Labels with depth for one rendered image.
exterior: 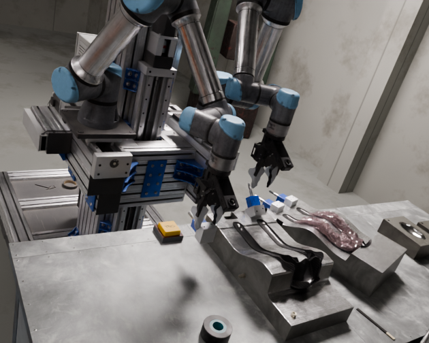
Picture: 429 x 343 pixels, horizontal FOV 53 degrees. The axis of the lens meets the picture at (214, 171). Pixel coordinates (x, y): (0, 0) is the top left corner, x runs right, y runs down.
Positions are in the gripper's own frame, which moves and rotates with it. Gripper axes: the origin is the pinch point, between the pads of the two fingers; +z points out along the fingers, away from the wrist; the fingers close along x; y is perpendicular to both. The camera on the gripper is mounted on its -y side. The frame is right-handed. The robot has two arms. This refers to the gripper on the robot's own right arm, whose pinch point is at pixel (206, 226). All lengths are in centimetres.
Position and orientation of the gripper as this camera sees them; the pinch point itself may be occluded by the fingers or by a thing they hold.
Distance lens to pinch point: 135.1
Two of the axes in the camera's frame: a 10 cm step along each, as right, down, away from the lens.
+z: -2.5, 8.7, 4.2
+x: -8.3, 0.3, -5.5
